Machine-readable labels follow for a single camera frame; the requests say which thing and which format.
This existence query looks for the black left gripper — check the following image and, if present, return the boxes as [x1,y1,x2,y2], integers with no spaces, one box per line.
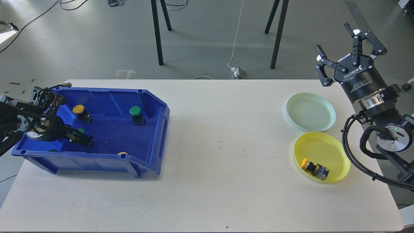
[26,117,93,148]

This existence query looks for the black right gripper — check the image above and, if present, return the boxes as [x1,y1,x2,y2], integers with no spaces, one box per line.
[314,23,388,104]

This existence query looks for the yellow push button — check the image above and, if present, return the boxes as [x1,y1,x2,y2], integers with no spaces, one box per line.
[72,105,93,124]
[300,158,330,181]

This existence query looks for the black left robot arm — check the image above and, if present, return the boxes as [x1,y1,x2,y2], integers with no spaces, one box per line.
[0,83,93,155]

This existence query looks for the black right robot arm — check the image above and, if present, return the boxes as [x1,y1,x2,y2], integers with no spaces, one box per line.
[314,23,413,191]

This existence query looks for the pale green plate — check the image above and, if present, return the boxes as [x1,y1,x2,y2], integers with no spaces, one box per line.
[285,93,337,132]

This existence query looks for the yellow plate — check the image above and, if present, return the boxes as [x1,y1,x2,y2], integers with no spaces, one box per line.
[294,132,351,183]

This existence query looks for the blue plastic bin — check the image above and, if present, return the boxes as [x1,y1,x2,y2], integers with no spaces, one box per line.
[11,87,170,178]

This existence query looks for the chair caster wheel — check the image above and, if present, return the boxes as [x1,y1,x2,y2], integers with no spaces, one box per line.
[402,78,414,91]

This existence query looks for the black stand legs right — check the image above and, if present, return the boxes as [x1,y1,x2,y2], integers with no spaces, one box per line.
[264,0,289,70]

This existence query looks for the black stand legs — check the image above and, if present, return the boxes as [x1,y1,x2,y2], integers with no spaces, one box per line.
[264,0,289,70]
[150,0,173,66]

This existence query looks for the white power adapter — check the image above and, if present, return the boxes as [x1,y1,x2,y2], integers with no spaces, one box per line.
[231,67,246,80]

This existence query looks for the black stand legs left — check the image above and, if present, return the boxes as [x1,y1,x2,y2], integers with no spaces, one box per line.
[150,0,173,66]

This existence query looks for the white cable on floor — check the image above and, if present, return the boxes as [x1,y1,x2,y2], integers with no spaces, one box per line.
[192,0,245,80]

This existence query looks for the black cable on floor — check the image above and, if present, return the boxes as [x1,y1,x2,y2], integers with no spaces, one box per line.
[0,0,90,54]

